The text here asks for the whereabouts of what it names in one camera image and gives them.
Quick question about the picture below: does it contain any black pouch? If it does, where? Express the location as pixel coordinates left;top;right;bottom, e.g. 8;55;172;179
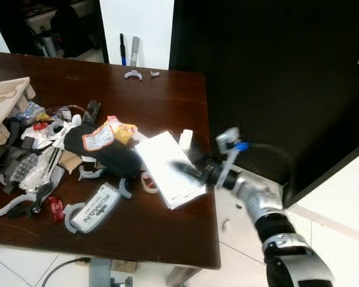
64;124;143;179

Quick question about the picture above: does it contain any long grey hook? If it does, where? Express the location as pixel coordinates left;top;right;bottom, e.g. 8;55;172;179
0;191;38;219

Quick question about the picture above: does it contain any brown cardboard piece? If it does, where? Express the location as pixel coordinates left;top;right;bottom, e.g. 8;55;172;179
59;149;83;175

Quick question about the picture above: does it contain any grey table leg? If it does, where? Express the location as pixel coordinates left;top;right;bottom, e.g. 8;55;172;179
88;258;133;287

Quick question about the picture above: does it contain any black floor cable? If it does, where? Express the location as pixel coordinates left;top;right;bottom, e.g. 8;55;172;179
41;257;92;287

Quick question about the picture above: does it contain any grey bottle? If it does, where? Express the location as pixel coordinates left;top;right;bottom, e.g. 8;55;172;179
40;26;58;59

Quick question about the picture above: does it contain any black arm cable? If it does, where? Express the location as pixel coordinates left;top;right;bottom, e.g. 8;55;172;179
244;142;297;201

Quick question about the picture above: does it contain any small grey clip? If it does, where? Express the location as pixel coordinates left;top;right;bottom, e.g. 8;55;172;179
116;178;133;200

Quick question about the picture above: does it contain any grey curved clip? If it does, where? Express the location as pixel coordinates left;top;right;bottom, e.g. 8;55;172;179
78;166;107;181

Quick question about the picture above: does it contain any white curved clip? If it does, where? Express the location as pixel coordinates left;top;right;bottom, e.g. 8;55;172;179
124;70;144;81

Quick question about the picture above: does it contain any white box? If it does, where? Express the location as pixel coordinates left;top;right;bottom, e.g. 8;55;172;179
135;132;208;210

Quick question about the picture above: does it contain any orange white snack packet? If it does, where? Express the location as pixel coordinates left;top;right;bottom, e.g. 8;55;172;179
82;124;116;152

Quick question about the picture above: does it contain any black strap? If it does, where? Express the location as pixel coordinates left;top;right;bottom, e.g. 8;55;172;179
83;100;102;124

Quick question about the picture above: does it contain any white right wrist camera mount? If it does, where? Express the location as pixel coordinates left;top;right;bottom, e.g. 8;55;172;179
215;127;250;181

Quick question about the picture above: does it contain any grey round hook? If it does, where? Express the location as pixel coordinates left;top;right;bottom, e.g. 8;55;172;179
62;201;86;234

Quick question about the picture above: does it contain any grey marker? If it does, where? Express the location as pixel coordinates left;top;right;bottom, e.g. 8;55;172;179
129;36;141;68

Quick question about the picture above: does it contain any beige wooden tray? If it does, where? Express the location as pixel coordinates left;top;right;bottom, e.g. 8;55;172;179
0;77;37;142

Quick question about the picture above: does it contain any black bag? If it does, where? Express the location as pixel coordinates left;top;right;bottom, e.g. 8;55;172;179
50;5;89;58

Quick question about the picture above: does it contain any white plastic wrapper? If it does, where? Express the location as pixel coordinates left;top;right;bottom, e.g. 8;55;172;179
23;115;83;151

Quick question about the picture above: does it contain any yellow red wrapper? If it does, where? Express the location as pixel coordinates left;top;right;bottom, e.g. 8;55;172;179
106;115;138;145

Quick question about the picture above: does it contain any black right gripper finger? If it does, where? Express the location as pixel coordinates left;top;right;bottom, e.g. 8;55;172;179
171;160;203;180

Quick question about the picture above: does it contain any clear tape roll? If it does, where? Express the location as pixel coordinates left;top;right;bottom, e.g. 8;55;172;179
140;172;160;193

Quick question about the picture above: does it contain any small white adapter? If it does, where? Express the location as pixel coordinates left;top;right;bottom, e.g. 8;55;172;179
179;129;194;154

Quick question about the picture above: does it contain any blue pen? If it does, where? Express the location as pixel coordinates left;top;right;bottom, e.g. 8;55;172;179
119;33;127;67

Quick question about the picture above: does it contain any red plastic piece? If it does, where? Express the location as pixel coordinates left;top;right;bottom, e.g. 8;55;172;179
47;197;66;224

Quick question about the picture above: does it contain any clear plastic bag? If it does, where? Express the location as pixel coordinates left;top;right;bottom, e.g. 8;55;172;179
19;151;65;193

